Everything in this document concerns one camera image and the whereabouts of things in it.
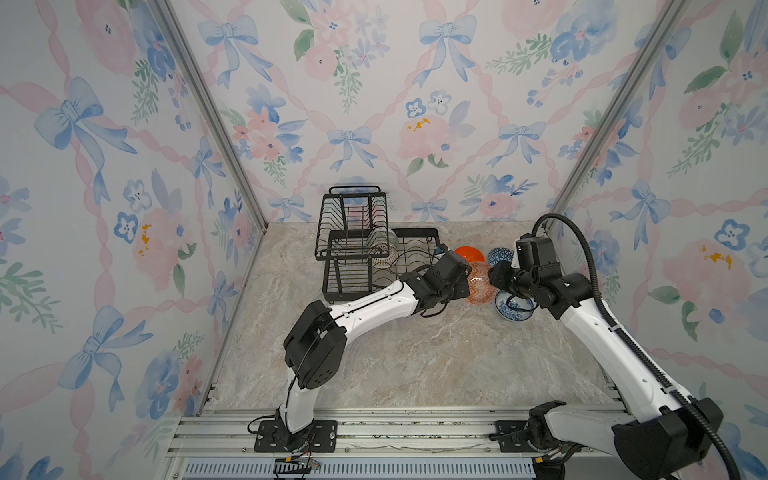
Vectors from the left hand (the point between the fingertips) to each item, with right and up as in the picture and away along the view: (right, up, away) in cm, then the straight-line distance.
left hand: (470, 282), depth 82 cm
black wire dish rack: (-30, +7, +5) cm, 31 cm away
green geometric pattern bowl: (-22, +14, +23) cm, 35 cm away
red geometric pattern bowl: (+3, -2, +2) cm, 4 cm away
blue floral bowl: (+5, -4, -17) cm, 18 cm away
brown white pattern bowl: (-23, +5, +25) cm, 35 cm away
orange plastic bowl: (+7, +8, +25) cm, 27 cm away
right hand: (+5, +3, -3) cm, 7 cm away
